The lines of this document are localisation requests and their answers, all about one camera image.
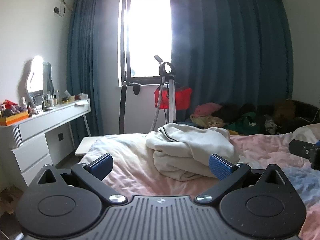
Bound beige patterned garment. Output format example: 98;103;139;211
190;114;232;129

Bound pale pillow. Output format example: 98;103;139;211
293;123;320;142

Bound dark framed window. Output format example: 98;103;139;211
119;0;173;86

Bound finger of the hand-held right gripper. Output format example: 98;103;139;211
288;139;320;171

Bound pastel bed blanket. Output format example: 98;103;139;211
81;124;320;240

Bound red garment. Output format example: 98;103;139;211
154;86;193;111

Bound black sofa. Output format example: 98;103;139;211
291;99;320;132

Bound garment steamer stand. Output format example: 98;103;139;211
150;54;177;133

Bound lit vanity mirror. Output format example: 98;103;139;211
26;56;54;99

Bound brown bag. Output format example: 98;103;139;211
273;99;297;121

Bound white sweatpants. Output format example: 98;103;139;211
146;123;240;182

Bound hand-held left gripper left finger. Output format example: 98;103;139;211
29;153;128;205

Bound row of cosmetic bottles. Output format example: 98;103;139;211
23;89;76;113

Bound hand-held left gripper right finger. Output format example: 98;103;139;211
194;154;294;205

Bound blue curtain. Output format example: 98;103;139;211
168;0;295;127
66;0;125;137

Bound pink garment in clothes pile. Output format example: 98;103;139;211
194;102;222;118

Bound small white side table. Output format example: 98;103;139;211
74;136;107;157

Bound white dressing table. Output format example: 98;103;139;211
0;98;91;193

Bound orange storage box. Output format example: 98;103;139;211
0;111;30;126

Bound green garment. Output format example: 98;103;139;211
229;112;266;134

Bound black clothes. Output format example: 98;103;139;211
212;103;275;125

